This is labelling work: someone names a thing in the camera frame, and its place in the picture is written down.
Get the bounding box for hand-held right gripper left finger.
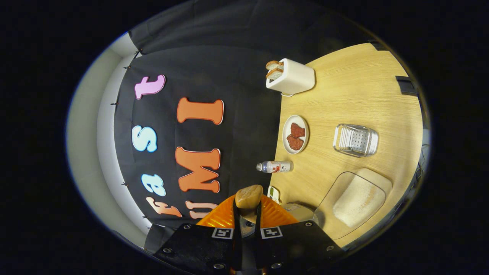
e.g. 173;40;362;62
144;195;243;273

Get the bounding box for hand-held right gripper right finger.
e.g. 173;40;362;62
254;195;344;273

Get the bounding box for dark grey rice cooker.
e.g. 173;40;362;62
283;202;318;226

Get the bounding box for wooden spoon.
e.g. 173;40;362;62
235;184;264;238

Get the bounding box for pile of white rice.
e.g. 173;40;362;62
333;175;386;228

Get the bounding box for metal wire chopstick holder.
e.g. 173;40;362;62
333;123;379;158

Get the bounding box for clear plastic box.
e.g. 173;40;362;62
313;168;393;240

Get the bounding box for small white green dish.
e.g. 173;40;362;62
267;186;282;205

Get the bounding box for small clear drink bottle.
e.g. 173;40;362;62
256;160;294;173

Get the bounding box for red meat piece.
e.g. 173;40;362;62
287;134;304;151
290;122;306;139

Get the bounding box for white round plate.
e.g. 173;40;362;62
282;115;310;155

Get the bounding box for white toaster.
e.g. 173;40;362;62
266;58;316;96

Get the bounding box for black strap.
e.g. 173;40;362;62
395;76;419;96

